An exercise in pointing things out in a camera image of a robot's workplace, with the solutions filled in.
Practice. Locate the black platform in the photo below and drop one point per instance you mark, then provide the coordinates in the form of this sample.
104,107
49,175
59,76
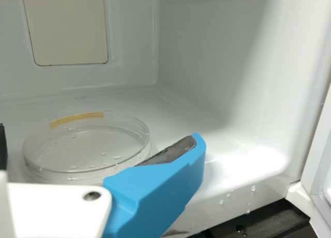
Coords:
271,222

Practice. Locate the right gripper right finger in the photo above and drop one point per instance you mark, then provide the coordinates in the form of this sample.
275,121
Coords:
160,186

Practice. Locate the incubator door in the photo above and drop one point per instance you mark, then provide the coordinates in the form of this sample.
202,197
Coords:
323,157

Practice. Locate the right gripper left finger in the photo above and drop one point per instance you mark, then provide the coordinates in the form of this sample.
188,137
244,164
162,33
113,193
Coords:
3,147

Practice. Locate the petri dish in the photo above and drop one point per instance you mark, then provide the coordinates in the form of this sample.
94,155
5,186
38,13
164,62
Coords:
85,145

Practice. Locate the white incubator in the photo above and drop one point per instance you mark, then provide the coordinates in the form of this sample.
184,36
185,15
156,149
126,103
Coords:
207,67

